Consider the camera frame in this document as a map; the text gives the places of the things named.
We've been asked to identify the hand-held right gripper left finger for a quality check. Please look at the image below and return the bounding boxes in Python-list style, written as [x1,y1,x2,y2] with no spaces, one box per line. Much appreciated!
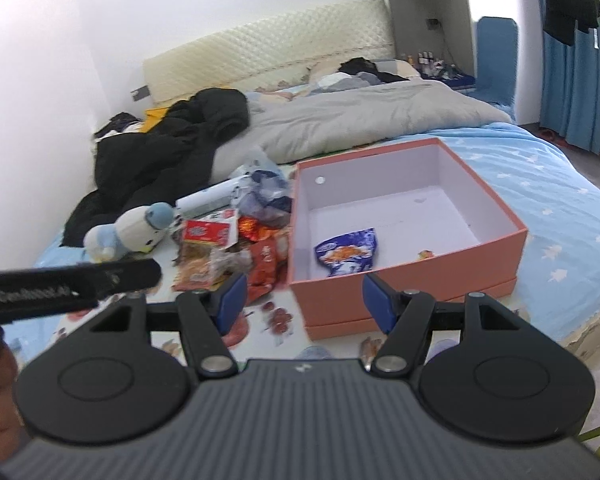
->
[87,272,249,379]

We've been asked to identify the dried shrimp snack packet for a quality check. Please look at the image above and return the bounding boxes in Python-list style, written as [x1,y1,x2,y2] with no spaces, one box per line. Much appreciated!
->
[172,241,232,293]

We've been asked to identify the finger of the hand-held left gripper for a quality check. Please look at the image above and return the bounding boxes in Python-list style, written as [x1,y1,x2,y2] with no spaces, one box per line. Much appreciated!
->
[77,259,162,307]

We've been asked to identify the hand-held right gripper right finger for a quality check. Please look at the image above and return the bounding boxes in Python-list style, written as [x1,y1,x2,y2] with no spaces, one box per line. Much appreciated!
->
[362,272,526,379]

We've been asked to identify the blue snack packet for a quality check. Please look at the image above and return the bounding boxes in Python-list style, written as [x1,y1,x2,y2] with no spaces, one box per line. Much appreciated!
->
[314,228,380,279]

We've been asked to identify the black clothes on pillow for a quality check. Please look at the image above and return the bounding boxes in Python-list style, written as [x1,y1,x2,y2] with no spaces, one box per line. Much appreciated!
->
[338,57,412,84]

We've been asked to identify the red white snack packet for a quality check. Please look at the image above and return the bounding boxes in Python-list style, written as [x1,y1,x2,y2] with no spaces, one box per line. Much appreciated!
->
[180,216,240,249]

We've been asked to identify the fruit print plastic cloth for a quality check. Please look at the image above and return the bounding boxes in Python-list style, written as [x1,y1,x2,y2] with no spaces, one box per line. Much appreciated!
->
[2,170,531,361]

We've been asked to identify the yellow paper envelope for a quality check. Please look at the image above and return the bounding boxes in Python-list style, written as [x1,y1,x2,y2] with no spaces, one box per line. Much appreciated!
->
[144,105,175,132]

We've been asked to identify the blue chair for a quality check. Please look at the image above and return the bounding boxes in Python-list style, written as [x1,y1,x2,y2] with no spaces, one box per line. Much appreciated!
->
[474,16,519,109]

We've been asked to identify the blue curtain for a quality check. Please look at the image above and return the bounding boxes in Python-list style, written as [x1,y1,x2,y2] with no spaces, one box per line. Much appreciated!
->
[536,0,600,155]

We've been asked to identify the clear blue plastic bag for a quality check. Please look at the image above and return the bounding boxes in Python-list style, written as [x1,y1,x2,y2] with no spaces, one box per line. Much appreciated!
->
[229,159,294,227]

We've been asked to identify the white tube packet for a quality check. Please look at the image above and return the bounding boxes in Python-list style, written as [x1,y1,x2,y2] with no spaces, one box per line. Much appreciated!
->
[174,180,242,214]

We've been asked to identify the plush penguin toy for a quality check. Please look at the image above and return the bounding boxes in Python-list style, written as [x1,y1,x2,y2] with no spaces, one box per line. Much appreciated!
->
[83,202,182,263]

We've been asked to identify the cream padded headboard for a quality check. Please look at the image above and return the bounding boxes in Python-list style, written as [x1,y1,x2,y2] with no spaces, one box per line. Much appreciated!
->
[143,0,397,107]

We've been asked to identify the group of small bottles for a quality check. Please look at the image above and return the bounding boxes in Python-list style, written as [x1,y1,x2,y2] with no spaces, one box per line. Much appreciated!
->
[400,50,462,81]

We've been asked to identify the blue star bedsheet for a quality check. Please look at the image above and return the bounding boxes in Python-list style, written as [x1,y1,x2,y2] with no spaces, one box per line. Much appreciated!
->
[30,121,600,343]

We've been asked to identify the grey duvet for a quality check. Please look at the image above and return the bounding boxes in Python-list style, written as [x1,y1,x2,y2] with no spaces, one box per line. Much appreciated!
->
[219,79,512,165]

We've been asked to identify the pink cardboard box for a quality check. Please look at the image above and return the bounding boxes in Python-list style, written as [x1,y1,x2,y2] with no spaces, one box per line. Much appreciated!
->
[286,137,530,342]

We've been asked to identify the red slippers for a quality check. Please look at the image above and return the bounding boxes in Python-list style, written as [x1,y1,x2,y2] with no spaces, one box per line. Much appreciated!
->
[536,129,572,149]

